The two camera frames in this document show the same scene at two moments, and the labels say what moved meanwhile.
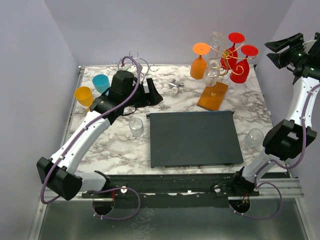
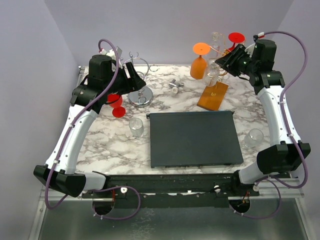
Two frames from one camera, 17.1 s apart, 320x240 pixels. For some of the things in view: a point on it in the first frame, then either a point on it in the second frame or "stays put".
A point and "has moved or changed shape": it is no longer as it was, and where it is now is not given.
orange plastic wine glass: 198,68 stays put
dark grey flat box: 193,139 stays put
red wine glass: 240,72 has moved or changed shape
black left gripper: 152,98 -> 134,84
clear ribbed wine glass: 136,125 stays put
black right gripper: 279,59 -> 228,62
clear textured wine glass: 212,73 stays put
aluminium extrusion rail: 290,188 stays put
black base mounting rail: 175,190 stays put
